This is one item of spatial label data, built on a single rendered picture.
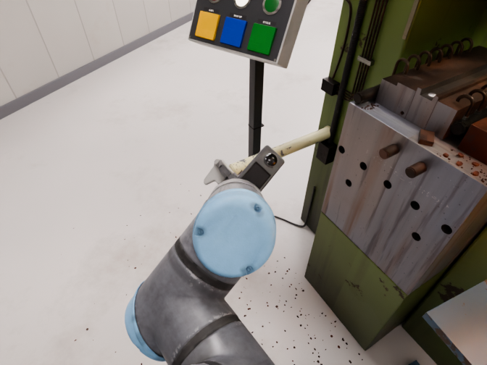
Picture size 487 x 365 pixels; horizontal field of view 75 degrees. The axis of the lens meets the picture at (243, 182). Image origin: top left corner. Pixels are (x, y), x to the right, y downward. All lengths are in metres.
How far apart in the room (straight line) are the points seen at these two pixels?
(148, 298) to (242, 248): 0.13
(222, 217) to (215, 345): 0.13
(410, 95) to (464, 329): 0.51
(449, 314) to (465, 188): 0.25
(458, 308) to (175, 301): 0.55
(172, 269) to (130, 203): 1.56
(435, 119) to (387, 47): 0.31
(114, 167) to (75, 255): 0.65
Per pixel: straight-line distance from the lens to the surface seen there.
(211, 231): 0.34
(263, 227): 0.34
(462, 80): 0.99
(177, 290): 0.38
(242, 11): 1.07
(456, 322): 0.75
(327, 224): 1.20
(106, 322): 1.57
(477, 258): 1.15
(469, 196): 0.81
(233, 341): 0.36
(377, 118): 0.88
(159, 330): 0.39
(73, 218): 1.98
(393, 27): 1.06
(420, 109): 0.87
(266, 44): 1.00
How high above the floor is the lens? 1.36
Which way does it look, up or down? 44 degrees down
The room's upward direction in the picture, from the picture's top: straight up
